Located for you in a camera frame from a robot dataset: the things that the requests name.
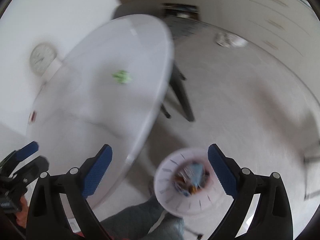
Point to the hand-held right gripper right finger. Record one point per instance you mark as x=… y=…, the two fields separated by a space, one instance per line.
x=222 y=171

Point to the person's grey trouser leg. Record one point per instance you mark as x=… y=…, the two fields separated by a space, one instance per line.
x=140 y=220

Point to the person's left hand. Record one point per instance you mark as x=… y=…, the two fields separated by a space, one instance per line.
x=23 y=215

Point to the dark low shelf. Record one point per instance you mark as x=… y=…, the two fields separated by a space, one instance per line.
x=180 y=10

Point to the white drawer cabinet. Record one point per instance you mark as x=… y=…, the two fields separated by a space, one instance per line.
x=275 y=10

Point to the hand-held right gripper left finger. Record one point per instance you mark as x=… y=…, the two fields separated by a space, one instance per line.
x=100 y=166

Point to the small red object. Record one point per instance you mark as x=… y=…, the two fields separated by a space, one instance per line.
x=33 y=117

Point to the green paper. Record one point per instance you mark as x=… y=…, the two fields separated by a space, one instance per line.
x=122 y=76

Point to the blue face mask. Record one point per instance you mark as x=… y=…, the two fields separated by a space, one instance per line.
x=196 y=173

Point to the white round table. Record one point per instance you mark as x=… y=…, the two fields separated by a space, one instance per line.
x=182 y=97

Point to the white crumpled bag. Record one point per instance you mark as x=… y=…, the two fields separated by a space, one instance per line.
x=230 y=40

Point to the white round clock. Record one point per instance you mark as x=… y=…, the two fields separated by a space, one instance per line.
x=41 y=57

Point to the white slotted waste bin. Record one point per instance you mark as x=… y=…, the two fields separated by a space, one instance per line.
x=170 y=180

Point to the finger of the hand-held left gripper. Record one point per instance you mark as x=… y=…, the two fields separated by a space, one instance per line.
x=27 y=150
x=35 y=168

